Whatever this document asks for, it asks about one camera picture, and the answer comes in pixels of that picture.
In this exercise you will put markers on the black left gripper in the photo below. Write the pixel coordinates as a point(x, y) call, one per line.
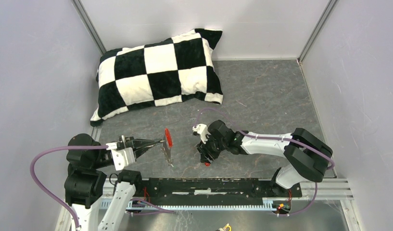
point(134, 142)

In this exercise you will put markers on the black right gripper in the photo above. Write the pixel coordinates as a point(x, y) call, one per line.
point(204, 150)

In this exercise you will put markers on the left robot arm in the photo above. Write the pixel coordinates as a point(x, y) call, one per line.
point(85, 182)

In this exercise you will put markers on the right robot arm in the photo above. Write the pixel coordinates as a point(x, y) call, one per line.
point(309, 158)

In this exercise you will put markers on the yellow carabiner with keys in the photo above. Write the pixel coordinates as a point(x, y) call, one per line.
point(227, 227)

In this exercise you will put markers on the black white checkered pillow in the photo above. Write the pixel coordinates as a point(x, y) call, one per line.
point(174, 70)

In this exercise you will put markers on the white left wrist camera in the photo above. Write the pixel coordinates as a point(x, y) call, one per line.
point(118, 159)

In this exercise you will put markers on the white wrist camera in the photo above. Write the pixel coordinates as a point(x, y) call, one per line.
point(201, 130)
point(118, 159)

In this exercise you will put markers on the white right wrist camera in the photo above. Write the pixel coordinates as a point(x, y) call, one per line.
point(201, 130)

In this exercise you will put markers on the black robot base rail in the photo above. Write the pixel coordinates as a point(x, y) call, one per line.
point(212, 191)

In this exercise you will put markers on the grey slotted cable duct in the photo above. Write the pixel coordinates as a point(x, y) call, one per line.
point(267, 205)

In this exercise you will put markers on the aluminium corner post right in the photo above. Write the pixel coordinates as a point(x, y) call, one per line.
point(317, 29)

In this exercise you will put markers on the aluminium corner post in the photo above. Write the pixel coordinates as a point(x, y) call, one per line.
point(78, 5)
point(317, 29)

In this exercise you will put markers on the aluminium corner post left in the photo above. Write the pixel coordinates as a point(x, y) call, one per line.
point(78, 5)

